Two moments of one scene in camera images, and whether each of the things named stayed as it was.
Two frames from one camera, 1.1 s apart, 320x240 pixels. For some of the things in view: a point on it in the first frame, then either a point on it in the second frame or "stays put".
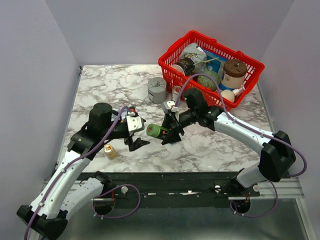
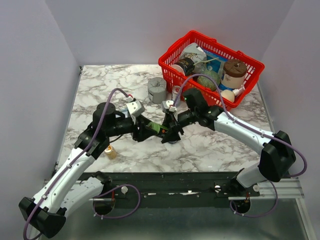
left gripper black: (137, 144) to (140, 121)
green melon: (205, 81) stays put
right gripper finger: (174, 137) stays put
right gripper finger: (169, 122) stays put
